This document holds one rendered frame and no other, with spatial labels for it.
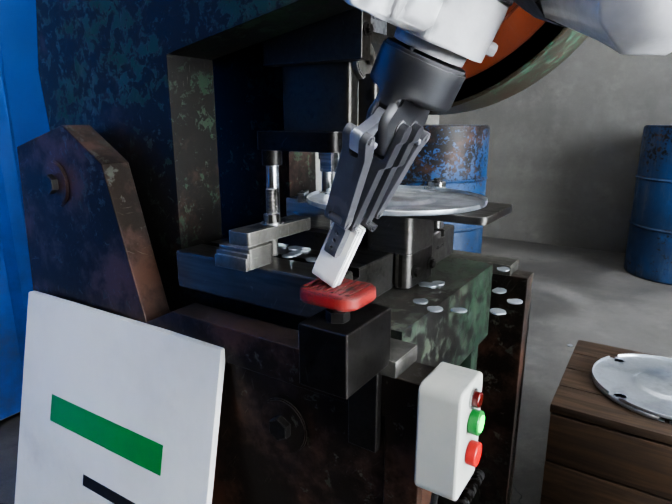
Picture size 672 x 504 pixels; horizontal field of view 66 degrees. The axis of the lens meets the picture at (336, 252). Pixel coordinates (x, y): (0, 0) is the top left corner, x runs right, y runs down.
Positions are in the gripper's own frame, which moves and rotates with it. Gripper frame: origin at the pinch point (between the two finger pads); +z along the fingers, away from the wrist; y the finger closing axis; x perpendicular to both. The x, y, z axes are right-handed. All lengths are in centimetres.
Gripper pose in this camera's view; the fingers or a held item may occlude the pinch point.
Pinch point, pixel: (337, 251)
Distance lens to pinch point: 51.9
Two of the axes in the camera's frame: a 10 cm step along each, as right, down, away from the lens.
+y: 5.4, -2.1, 8.2
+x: -7.6, -5.4, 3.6
